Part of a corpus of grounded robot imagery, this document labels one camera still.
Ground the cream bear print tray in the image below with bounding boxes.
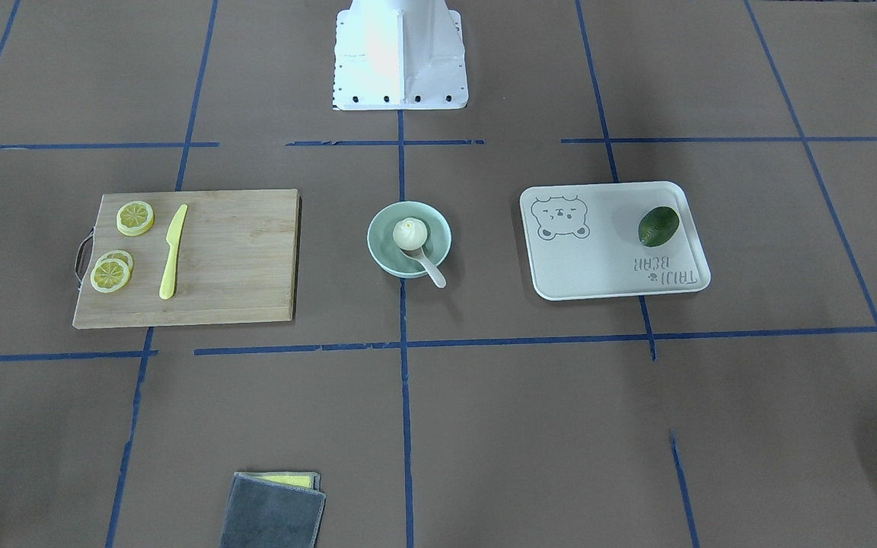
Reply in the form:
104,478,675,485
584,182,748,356
519,180,711,301

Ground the light green bowl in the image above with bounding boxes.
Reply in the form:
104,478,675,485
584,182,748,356
366,201,452,279

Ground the lemon slice near edge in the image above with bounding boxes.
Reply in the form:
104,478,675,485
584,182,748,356
88,257,132,294

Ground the bamboo cutting board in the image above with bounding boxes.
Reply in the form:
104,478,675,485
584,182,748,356
72,190,301,330

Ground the grey yellow folded cloth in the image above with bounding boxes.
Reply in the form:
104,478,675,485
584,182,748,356
219,471,326,547

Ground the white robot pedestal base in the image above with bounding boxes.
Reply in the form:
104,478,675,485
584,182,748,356
332,1,469,111

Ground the yellow plastic knife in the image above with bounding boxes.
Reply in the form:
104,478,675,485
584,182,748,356
158,203,188,301

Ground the white steamed bun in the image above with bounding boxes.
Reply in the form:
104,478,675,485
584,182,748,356
392,216,429,252

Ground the white ceramic spoon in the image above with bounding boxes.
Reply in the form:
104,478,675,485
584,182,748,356
400,247,448,288

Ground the hidden lemon slice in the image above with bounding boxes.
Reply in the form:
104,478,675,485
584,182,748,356
95,250,135,270

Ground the green lime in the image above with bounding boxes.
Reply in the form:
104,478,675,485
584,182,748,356
637,207,680,247

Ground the upper lemon slice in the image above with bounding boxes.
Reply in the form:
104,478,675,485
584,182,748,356
116,200,155,237

